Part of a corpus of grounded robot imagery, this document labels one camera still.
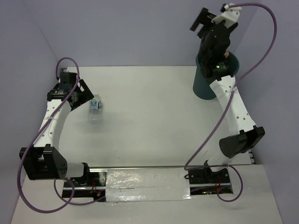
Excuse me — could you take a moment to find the clear bottle blue label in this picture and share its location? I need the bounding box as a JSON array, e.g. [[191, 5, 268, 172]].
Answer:
[[88, 94, 103, 124]]

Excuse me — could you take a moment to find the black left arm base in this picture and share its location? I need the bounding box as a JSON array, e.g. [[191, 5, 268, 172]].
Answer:
[[71, 169, 107, 202]]

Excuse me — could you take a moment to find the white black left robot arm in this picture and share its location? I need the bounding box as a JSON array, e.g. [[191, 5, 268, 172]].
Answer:
[[19, 72, 93, 186]]

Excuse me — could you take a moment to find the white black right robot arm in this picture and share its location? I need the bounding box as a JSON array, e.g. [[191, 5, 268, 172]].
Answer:
[[190, 8, 265, 182]]

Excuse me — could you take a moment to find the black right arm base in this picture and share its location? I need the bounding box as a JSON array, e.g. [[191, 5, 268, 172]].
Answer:
[[184, 168, 230, 187]]

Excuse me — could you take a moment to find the dark green ribbed bin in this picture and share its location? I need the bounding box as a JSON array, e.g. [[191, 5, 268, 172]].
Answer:
[[193, 51, 240, 100]]

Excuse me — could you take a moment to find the white foil covered panel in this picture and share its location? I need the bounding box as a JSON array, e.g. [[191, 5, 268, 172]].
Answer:
[[105, 168, 191, 202]]

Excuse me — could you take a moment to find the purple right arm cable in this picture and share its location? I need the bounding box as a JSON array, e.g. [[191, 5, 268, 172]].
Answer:
[[184, 2, 278, 203]]

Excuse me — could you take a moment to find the aluminium table edge rail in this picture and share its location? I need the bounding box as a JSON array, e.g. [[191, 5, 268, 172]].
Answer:
[[248, 150, 256, 164]]

